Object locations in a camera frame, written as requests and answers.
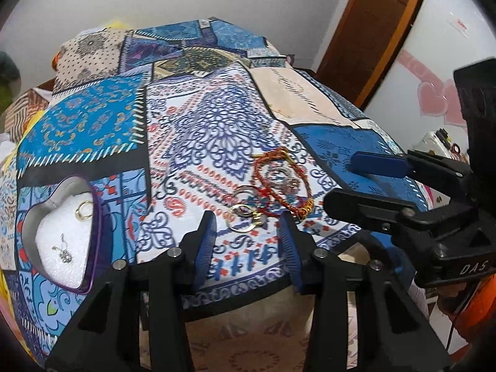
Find wooden door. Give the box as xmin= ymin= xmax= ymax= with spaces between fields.
xmin=314 ymin=0 xmax=432 ymax=109

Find silver pendant necklace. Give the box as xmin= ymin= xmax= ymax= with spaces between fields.
xmin=52 ymin=233 xmax=73 ymax=266

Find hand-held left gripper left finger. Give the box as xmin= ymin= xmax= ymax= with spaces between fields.
xmin=46 ymin=211 xmax=218 ymax=372

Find heart-shaped purple jewelry box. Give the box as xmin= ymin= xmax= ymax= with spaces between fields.
xmin=20 ymin=175 xmax=104 ymax=294

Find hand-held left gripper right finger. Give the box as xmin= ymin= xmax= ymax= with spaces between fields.
xmin=280 ymin=213 xmax=453 ymax=372

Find pink heart stickers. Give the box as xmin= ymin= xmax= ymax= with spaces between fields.
xmin=400 ymin=48 xmax=470 ymax=128

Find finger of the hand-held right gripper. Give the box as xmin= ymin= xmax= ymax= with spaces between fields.
xmin=350 ymin=149 xmax=472 ymax=202
xmin=323 ymin=189 xmax=427 ymax=238

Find blue patchwork printed blanket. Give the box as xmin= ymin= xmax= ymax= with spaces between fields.
xmin=0 ymin=17 xmax=432 ymax=362

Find beige patterned bed sheet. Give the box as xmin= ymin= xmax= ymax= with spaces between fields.
xmin=137 ymin=236 xmax=431 ymax=372

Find black cable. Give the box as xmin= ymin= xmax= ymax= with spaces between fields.
xmin=445 ymin=287 xmax=479 ymax=355

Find silver linked rings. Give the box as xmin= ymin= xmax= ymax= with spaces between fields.
xmin=263 ymin=164 xmax=301 ymax=195

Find brown patterned cloth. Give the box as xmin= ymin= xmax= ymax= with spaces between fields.
xmin=4 ymin=87 xmax=53 ymax=144

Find beige dotted pillow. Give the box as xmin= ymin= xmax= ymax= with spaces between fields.
xmin=52 ymin=27 xmax=128 ymax=94

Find person's right hand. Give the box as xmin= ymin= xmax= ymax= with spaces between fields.
xmin=437 ymin=282 xmax=467 ymax=314

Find red and gold beaded bracelet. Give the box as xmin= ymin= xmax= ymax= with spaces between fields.
xmin=251 ymin=149 xmax=315 ymax=221

